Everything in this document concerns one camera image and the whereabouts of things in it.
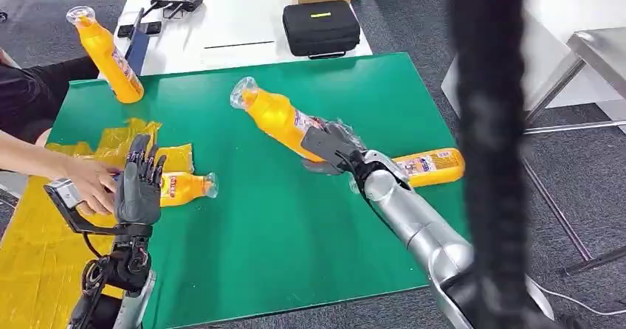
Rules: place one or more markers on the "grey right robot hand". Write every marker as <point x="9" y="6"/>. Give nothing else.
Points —
<point x="345" y="133"/>

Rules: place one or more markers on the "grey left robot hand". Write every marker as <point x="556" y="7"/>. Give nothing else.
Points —
<point x="139" y="195"/>

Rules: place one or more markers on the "person's hand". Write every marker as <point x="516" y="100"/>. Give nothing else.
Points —
<point x="93" y="182"/>

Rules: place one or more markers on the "orange drink bottle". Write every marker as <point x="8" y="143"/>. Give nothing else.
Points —
<point x="105" y="55"/>
<point x="183" y="189"/>
<point x="274" y="114"/>
<point x="433" y="166"/>

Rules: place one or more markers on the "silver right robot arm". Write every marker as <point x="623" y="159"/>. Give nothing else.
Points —
<point x="420" y="224"/>

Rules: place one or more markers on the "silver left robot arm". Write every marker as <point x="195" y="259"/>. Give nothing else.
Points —
<point x="129" y="273"/>

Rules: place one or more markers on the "yellow plastic sheet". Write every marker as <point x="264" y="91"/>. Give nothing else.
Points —
<point x="34" y="268"/>

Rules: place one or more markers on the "black carrying case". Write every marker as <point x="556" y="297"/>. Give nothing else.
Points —
<point x="320" y="28"/>

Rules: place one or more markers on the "green mat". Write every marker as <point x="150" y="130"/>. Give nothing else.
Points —
<point x="264" y="219"/>

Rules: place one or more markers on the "thin black rod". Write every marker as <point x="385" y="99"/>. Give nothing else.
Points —
<point x="239" y="45"/>

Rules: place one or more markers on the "dark blue flat bar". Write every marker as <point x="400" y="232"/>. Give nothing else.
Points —
<point x="138" y="50"/>

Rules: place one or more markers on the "small black block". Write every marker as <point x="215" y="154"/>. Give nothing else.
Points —
<point x="152" y="27"/>
<point x="125" y="30"/>

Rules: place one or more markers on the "white table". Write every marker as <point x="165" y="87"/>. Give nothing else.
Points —
<point x="230" y="24"/>

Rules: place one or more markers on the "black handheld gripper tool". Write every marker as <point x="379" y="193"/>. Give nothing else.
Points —
<point x="188" y="2"/>

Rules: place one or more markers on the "steel bench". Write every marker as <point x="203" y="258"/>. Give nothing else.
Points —
<point x="601" y="48"/>

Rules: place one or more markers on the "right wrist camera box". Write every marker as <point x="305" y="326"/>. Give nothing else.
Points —
<point x="325" y="146"/>

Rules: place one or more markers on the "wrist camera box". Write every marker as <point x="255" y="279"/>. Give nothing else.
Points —
<point x="325" y="146"/>
<point x="63" y="192"/>

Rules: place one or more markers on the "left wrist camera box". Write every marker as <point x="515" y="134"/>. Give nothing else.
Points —
<point x="63" y="192"/>

